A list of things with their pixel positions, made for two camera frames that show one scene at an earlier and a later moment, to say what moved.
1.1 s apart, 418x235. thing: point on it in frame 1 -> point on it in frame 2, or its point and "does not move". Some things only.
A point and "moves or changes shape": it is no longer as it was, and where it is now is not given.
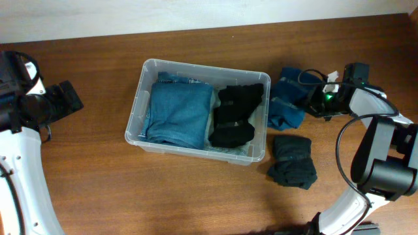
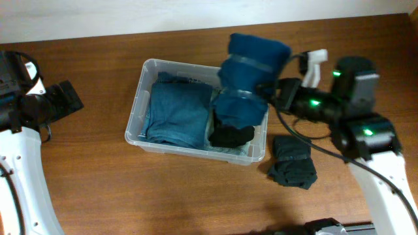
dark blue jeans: x=179 y=111 does not move
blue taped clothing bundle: x=287 y=109 moves or changes shape
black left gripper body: x=62 y=100 does not move
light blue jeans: x=243 y=150 does not move
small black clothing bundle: x=293 y=164 does not move
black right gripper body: x=326 y=106 -> x=289 y=106
